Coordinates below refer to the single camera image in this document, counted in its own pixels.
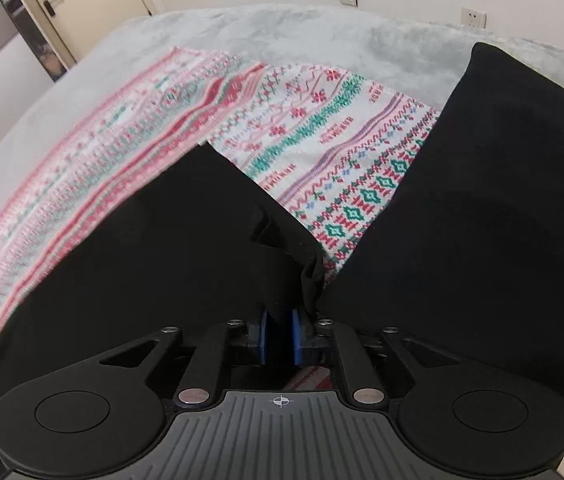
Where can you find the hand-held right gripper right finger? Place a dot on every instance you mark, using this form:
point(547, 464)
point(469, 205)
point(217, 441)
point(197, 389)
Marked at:
point(296, 338)

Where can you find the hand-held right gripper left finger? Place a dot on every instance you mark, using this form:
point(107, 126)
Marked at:
point(263, 336)

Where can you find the grey fleece bed cover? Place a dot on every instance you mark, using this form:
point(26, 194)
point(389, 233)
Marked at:
point(312, 35)

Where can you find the printed knit-pattern blanket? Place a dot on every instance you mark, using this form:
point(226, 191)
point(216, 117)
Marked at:
point(312, 130)

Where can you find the black pants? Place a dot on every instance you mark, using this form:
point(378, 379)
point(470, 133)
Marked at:
point(162, 260)

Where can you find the beige door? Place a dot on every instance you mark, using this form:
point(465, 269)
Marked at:
point(87, 5)

